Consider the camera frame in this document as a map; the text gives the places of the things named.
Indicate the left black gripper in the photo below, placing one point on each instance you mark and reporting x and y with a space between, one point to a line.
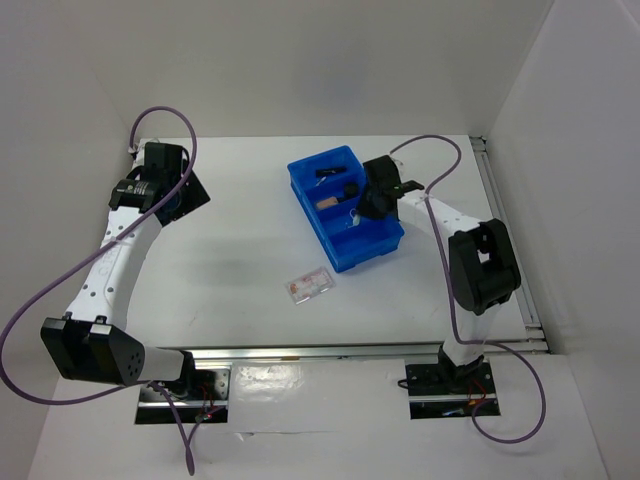
194 196

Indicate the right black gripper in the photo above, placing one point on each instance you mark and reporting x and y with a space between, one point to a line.
363 208

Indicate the beige foundation bottle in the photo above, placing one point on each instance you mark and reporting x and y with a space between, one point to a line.
329 202

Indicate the black mascara tube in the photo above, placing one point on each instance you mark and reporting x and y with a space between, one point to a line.
330 171

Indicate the clear packet of samples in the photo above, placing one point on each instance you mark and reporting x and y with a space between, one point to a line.
310 285

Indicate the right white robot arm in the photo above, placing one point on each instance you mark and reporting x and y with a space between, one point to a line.
479 261

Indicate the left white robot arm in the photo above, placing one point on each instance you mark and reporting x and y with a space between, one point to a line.
89 342

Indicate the blue compartment tray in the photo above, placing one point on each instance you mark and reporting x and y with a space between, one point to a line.
347 238

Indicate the front aluminium rail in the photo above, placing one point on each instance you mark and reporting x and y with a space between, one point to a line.
331 352

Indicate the aluminium rail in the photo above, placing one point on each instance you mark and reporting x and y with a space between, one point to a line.
331 352
535 334

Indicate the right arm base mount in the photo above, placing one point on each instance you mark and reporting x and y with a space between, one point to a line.
431 397

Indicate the right aluminium rail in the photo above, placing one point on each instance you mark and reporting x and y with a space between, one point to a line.
535 334

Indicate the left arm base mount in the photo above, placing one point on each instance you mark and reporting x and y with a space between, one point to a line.
200 398

